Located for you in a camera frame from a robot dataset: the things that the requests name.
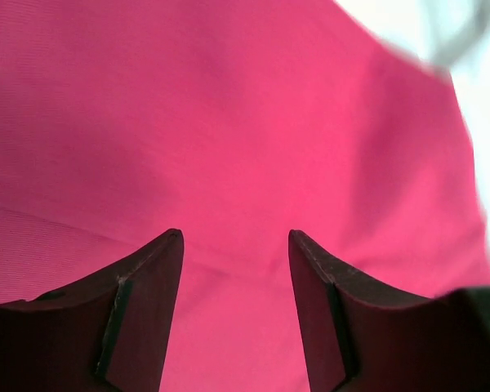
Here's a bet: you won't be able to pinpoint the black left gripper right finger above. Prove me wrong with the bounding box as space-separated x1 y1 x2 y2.
288 230 490 391

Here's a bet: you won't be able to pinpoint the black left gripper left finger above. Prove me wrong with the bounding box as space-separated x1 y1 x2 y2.
0 229 183 391

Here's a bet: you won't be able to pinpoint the pink trousers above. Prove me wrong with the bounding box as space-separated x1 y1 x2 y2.
0 1 490 391

